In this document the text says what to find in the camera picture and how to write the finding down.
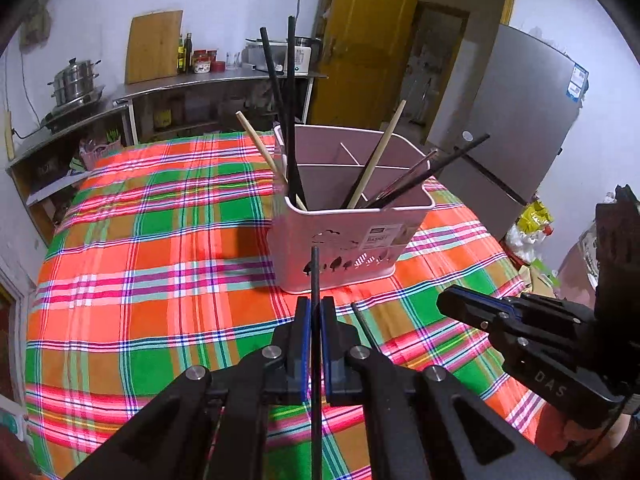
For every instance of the small pink basket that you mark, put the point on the small pink basket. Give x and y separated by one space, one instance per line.
100 156

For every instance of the yellow wooden door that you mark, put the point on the yellow wooden door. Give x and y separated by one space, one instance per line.
365 60

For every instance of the dark oil bottle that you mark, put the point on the dark oil bottle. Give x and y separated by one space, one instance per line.
188 55

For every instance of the wooden cutting board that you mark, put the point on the wooden cutting board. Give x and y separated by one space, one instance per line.
152 47

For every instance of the plaid tablecloth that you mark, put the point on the plaid tablecloth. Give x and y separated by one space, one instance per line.
150 270

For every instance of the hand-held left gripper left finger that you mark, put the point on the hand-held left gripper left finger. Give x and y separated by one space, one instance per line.
302 340

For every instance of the person's right hand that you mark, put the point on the person's right hand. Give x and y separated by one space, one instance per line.
600 442

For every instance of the yellow plastic bag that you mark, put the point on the yellow plastic bag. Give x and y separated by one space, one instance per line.
535 215

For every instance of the grey refrigerator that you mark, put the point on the grey refrigerator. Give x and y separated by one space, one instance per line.
520 125

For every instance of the red lidded jar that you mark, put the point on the red lidded jar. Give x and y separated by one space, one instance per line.
201 62

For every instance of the green hanging cloth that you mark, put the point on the green hanging cloth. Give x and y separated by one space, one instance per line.
35 30

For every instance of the beige power strip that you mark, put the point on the beige power strip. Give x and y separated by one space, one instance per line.
8 135

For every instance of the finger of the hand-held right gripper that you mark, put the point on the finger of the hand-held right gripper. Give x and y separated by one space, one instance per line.
540 345
480 305

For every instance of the pink plastic utensil holder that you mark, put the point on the pink plastic utensil holder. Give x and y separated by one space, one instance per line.
345 240

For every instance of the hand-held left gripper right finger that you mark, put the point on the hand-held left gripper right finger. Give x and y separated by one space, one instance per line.
328 340

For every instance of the low kitchen counter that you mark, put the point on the low kitchen counter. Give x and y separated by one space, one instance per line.
60 160

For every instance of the metal kitchen counter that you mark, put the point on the metal kitchen counter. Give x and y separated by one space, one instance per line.
210 90

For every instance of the clear drinking glass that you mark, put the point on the clear drinking glass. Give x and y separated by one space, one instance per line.
232 61

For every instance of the steel steamer pot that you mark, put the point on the steel steamer pot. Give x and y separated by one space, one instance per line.
75 82

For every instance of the silver metal chopstick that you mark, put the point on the silver metal chopstick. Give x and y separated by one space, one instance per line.
412 172

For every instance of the light wooden chopstick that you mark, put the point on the light wooden chopstick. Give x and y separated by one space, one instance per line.
380 147
260 142

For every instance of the black chopstick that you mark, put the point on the black chopstick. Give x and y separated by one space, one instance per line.
440 162
316 280
274 75
364 322

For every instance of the white plastic bag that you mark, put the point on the white plastic bag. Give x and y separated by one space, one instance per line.
522 245

